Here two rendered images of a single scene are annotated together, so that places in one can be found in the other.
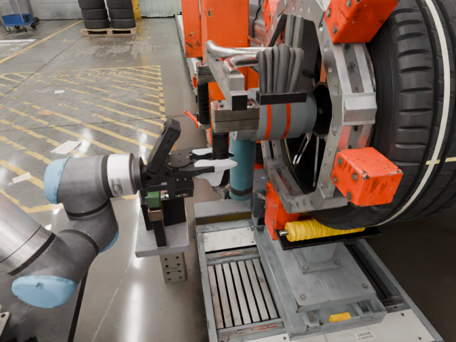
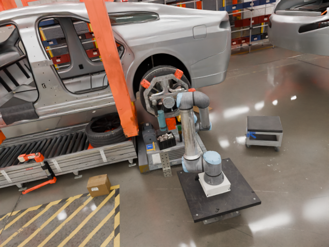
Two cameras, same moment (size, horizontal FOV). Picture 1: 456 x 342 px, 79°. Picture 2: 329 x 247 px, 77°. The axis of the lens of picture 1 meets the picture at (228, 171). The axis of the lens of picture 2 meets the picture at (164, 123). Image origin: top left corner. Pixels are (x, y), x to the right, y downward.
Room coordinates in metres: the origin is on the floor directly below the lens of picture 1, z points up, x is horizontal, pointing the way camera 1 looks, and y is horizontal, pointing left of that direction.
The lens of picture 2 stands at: (0.52, 2.16, 1.88)
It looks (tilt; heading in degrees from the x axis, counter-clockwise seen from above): 31 degrees down; 277
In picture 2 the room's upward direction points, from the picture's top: 10 degrees counter-clockwise
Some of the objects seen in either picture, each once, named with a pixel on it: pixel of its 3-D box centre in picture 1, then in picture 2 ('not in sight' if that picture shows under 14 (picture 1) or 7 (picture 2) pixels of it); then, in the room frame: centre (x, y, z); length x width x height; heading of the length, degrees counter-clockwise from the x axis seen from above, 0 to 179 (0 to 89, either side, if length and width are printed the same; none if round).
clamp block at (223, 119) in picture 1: (234, 114); not in sight; (0.52, -0.01, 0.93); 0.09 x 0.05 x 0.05; 100
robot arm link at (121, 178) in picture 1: (125, 175); not in sight; (0.48, 0.21, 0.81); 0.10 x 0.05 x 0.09; 10
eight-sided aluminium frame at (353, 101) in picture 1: (294, 112); (166, 97); (0.73, -0.18, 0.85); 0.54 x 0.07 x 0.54; 10
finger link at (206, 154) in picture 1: (212, 161); not in sight; (0.54, 0.03, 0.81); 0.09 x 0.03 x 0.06; 108
